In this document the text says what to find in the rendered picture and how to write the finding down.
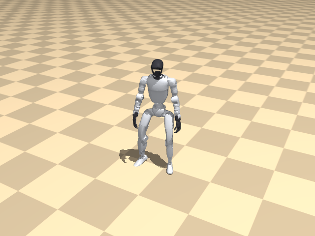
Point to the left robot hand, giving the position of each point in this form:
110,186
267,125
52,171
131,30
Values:
178,124

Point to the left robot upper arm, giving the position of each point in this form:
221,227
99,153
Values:
173,86

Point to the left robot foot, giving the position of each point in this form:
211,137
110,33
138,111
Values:
169,169

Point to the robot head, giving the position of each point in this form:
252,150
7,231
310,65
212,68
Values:
158,65

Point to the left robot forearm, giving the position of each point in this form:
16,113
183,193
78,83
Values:
177,108

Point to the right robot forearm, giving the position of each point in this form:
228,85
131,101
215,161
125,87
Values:
137,106

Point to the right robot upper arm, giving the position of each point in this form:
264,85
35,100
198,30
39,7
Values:
141,88

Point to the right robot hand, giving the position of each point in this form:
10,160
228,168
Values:
134,119

